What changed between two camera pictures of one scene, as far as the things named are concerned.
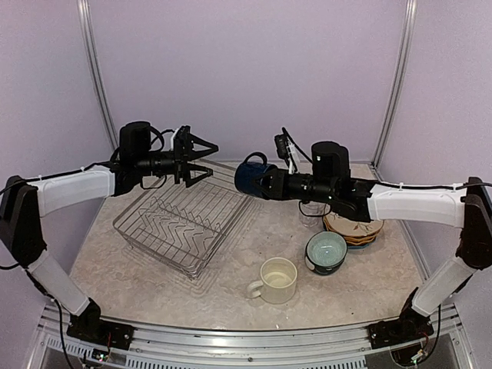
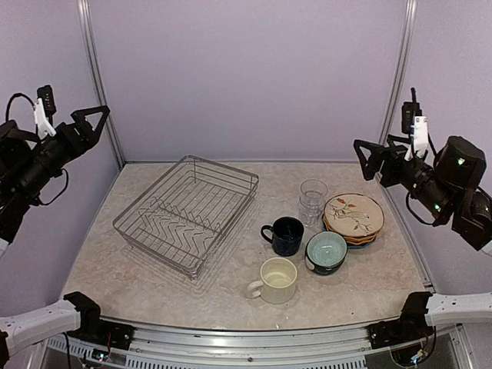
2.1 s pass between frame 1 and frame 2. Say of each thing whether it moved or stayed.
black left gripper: moved
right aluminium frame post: stayed
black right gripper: moved
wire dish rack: stayed
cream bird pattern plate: stayed
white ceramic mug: stayed
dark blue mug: moved
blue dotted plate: stayed
